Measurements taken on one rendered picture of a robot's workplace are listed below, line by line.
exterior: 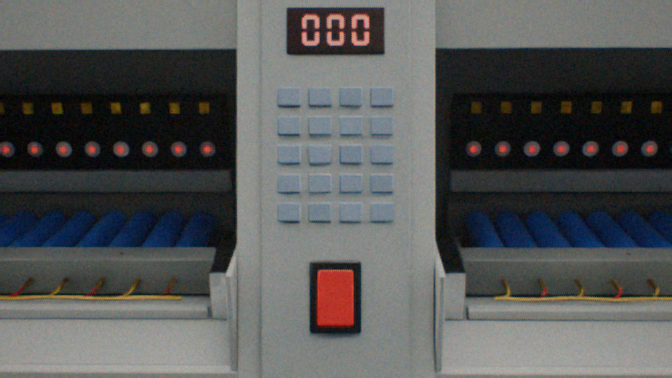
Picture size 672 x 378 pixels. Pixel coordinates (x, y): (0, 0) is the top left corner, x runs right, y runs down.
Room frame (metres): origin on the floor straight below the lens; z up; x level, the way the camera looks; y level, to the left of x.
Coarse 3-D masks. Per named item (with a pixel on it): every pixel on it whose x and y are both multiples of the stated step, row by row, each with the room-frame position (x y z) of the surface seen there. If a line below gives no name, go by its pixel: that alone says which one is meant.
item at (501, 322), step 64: (512, 128) 0.51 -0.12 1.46; (576, 128) 0.50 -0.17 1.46; (640, 128) 0.50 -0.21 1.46; (512, 192) 0.51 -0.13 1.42; (576, 192) 0.51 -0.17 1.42; (640, 192) 0.51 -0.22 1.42; (448, 256) 0.40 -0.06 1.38; (512, 256) 0.41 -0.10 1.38; (576, 256) 0.41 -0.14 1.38; (640, 256) 0.41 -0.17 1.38; (448, 320) 0.39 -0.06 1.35; (512, 320) 0.39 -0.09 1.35; (576, 320) 0.39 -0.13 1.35; (640, 320) 0.39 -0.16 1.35
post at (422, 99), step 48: (240, 0) 0.34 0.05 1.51; (432, 0) 0.34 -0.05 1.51; (240, 48) 0.34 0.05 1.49; (432, 48) 0.34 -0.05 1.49; (240, 96) 0.34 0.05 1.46; (432, 96) 0.34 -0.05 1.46; (240, 144) 0.34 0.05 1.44; (432, 144) 0.34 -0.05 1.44; (240, 192) 0.34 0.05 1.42; (432, 192) 0.34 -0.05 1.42; (240, 240) 0.34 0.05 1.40; (432, 240) 0.34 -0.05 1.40; (240, 288) 0.34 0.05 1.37; (432, 288) 0.34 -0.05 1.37; (240, 336) 0.34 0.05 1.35; (432, 336) 0.34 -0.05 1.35
